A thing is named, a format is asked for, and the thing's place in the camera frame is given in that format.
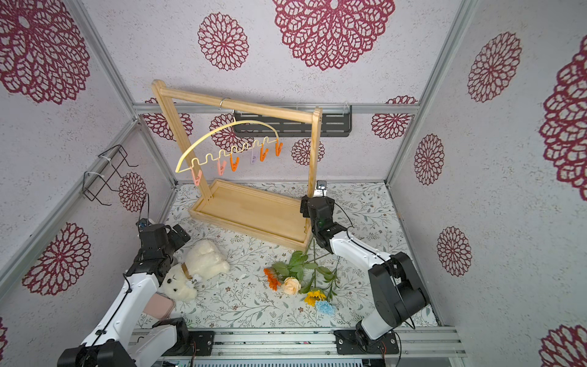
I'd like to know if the peach artificial rose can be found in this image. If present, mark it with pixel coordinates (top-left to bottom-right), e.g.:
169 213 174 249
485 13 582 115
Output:
268 250 315 295

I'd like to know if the yellow wavy clothes hanger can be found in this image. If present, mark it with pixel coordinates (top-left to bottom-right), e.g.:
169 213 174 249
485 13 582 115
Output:
175 120 282 174

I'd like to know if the light blue artificial flower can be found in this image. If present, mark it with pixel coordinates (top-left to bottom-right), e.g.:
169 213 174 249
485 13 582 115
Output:
311 238 338 317

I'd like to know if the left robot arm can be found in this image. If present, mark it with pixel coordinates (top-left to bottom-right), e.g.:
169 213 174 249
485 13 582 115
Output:
57 223 194 366

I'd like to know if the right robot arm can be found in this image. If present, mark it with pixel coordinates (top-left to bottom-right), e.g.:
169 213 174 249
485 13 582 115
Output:
301 196 430 348

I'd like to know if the white plush teddy bear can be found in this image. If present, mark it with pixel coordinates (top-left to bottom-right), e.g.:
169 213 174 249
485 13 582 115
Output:
158 239 231 302

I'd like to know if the pink box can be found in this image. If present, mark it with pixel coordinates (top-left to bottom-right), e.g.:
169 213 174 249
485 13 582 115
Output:
143 293 175 321

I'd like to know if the pink clothespin far left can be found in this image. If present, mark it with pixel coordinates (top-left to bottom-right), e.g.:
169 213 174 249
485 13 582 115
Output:
191 169 203 187

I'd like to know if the pink clothespin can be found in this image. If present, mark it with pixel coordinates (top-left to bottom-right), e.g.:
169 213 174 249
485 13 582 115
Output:
191 169 203 187
217 160 227 176

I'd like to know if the orange clothespin far right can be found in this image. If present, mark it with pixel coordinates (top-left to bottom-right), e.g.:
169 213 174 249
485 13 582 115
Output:
275 142 283 157

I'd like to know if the orange clothespin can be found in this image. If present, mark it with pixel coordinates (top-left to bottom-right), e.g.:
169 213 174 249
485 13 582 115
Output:
229 155 240 172
275 142 283 157
259 147 269 162

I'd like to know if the orange artificial flower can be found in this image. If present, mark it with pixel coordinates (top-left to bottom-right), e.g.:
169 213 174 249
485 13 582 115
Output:
264 268 281 291

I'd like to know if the yellow artificial sunflower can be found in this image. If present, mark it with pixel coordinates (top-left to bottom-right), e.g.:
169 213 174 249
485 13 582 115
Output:
301 261 339 307

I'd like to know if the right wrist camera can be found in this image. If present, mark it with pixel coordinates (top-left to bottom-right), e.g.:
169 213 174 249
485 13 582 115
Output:
313 180 327 197

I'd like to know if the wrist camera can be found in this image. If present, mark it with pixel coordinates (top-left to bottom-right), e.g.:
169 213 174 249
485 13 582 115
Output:
136 218 152 232
313 180 327 197

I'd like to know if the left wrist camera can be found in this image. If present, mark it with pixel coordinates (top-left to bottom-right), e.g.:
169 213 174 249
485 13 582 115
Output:
136 218 152 232

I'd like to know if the black wall shelf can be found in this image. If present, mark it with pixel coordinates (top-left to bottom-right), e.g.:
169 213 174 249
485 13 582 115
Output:
229 109 353 138

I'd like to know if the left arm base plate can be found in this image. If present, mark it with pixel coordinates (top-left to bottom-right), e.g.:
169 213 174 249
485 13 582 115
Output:
163 330 216 357

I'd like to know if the black wire wall rack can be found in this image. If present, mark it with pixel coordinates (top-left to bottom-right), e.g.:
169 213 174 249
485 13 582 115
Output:
81 144 138 206

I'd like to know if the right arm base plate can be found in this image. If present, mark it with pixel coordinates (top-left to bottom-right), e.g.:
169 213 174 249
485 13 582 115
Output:
333 330 400 356

